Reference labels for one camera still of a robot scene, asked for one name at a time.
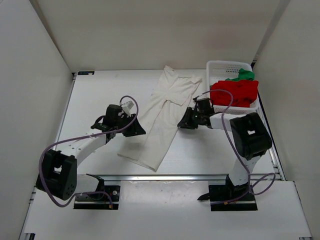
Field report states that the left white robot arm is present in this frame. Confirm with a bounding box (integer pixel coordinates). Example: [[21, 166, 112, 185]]
[[35, 101, 146, 201]]

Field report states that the aluminium rail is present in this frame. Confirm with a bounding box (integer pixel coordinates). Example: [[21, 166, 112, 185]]
[[74, 174, 283, 183]]

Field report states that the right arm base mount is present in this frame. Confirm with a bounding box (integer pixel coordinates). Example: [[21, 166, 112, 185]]
[[197, 176, 258, 212]]

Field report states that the small dark label sticker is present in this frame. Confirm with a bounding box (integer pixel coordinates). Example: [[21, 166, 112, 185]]
[[77, 71, 95, 76]]

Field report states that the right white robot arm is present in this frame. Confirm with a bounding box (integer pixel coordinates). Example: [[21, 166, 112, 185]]
[[177, 98, 272, 200]]

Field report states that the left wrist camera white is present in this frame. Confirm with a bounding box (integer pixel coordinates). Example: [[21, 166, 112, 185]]
[[120, 100, 134, 115]]

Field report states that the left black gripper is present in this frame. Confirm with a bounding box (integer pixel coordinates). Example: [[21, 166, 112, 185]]
[[114, 113, 146, 137]]

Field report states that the green t shirt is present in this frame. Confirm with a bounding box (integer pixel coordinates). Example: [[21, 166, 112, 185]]
[[226, 68, 255, 82]]

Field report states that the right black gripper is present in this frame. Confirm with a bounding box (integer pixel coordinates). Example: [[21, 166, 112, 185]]
[[178, 108, 205, 130]]

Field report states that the white t shirt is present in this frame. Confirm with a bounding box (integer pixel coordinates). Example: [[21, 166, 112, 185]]
[[118, 66, 203, 172]]

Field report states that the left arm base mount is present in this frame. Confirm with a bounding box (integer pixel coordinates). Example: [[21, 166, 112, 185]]
[[73, 174, 121, 210]]

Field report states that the red t shirt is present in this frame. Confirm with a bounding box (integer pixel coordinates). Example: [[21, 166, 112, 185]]
[[210, 79, 259, 108]]

